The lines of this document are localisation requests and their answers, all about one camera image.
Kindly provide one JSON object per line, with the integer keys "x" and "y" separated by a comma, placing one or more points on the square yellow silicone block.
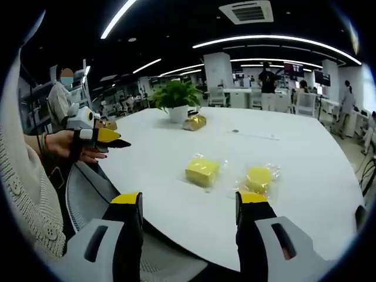
{"x": 202, "y": 171}

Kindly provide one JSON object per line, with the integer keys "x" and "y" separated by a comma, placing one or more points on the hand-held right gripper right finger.
{"x": 261, "y": 235}

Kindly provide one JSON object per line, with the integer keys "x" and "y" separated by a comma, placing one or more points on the golden wrapped package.
{"x": 194, "y": 122}

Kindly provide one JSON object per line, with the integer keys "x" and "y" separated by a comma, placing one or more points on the person's left hand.
{"x": 66, "y": 145}

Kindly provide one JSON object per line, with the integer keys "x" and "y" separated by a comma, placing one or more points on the ceiling air conditioner vent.
{"x": 246, "y": 11}

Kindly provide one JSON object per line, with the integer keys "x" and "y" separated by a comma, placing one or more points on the person's knitted cream cardigan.
{"x": 26, "y": 188}

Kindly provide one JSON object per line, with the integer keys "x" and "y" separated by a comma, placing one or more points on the round yellow silicone block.
{"x": 259, "y": 179}

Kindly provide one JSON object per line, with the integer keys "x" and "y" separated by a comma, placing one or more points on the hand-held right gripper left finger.
{"x": 117, "y": 232}

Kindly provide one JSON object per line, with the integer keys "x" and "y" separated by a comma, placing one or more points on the white table power strip cover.
{"x": 254, "y": 134}

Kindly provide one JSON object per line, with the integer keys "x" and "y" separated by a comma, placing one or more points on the white office chair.
{"x": 307, "y": 103}
{"x": 217, "y": 96}

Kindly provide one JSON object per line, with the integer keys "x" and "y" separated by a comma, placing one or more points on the potted green plant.
{"x": 177, "y": 100}

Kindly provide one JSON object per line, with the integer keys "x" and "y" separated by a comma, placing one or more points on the wall display screen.
{"x": 293, "y": 70}
{"x": 322, "y": 78}

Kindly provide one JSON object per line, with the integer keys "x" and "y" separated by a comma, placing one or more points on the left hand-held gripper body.
{"x": 83, "y": 123}

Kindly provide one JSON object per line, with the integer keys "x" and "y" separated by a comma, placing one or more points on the black office chair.
{"x": 367, "y": 173}

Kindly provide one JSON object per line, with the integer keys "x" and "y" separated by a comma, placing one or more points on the grey mesh office chair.
{"x": 117, "y": 223}

